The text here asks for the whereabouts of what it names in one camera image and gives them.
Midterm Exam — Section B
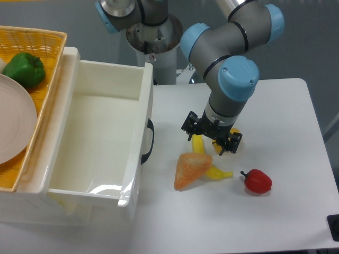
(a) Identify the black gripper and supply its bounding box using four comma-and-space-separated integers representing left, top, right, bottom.
181, 111, 243, 156

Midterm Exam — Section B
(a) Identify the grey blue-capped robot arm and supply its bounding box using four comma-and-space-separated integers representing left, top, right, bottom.
95, 1, 285, 153

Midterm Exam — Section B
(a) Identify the orange triangle bread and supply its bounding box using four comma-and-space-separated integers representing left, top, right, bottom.
174, 152, 212, 191

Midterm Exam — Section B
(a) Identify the yellow toy banana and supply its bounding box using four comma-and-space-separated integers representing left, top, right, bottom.
191, 135, 233, 180

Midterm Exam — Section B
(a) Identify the red toy bell pepper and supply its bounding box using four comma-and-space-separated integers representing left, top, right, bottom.
240, 169, 272, 194

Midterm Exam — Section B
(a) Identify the white open drawer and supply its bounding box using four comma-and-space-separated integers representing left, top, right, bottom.
49, 60, 153, 207

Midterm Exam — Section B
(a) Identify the black object at table edge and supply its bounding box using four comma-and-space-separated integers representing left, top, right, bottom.
327, 214, 339, 242

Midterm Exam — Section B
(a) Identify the yellow woven basket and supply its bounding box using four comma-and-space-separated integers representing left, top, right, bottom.
1, 26, 67, 192

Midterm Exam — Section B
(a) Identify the pink plate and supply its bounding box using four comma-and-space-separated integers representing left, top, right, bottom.
1, 75, 37, 163

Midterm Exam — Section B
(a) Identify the white drawer cabinet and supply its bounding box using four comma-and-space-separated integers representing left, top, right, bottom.
1, 48, 136, 225

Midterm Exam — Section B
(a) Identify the green toy bell pepper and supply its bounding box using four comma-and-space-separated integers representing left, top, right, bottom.
2, 52, 46, 88

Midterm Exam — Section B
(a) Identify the black drawer handle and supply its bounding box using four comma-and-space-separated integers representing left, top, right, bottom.
141, 119, 155, 165

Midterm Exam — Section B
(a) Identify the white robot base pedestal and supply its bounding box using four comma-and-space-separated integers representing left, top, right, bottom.
126, 14, 183, 85

